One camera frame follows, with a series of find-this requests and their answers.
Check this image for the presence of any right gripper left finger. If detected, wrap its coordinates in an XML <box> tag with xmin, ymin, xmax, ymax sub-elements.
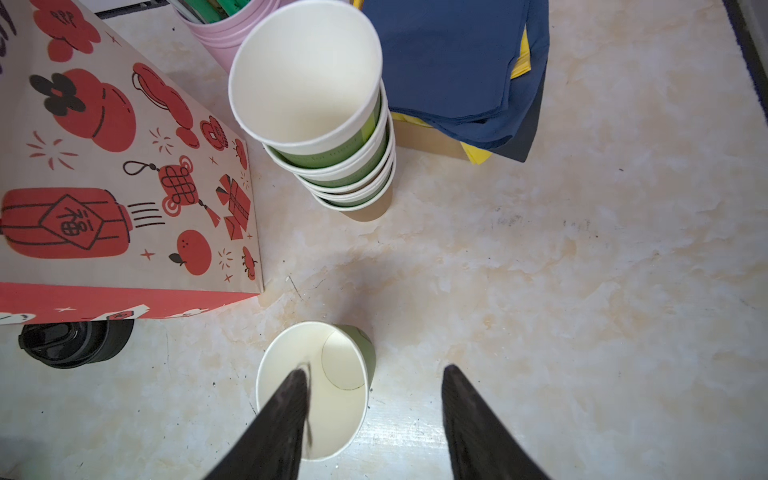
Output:
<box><xmin>207</xmin><ymin>367</ymin><xmax>310</xmax><ymax>479</ymax></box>

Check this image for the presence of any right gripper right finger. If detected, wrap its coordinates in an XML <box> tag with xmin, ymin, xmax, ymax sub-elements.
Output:
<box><xmin>441</xmin><ymin>364</ymin><xmax>548</xmax><ymax>479</ymax></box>

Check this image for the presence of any green paper coffee cup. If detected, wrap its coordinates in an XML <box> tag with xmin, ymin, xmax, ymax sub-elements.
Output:
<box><xmin>255</xmin><ymin>321</ymin><xmax>376</xmax><ymax>462</ymax></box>

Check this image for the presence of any black coffee cup lid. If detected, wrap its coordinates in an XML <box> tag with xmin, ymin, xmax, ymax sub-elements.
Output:
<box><xmin>18</xmin><ymin>319</ymin><xmax>134</xmax><ymax>369</ymax></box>

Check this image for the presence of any red white paper gift bag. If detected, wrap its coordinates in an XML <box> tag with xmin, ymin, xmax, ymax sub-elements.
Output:
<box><xmin>1</xmin><ymin>1</ymin><xmax>264</xmax><ymax>325</ymax></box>

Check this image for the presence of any brown cardboard napkin box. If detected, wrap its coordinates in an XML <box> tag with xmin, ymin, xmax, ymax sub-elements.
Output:
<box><xmin>393</xmin><ymin>120</ymin><xmax>469</xmax><ymax>161</ymax></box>

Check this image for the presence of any stack of green paper cups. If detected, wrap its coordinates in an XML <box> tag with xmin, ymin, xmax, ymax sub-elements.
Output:
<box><xmin>228</xmin><ymin>1</ymin><xmax>397</xmax><ymax>222</ymax></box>

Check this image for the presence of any blue napkin stack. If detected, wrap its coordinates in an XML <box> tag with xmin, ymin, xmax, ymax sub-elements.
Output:
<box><xmin>355</xmin><ymin>1</ymin><xmax>550</xmax><ymax>164</ymax></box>

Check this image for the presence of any pink cup of straws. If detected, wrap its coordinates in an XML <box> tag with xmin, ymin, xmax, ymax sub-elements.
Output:
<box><xmin>176</xmin><ymin>0</ymin><xmax>291</xmax><ymax>73</ymax></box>

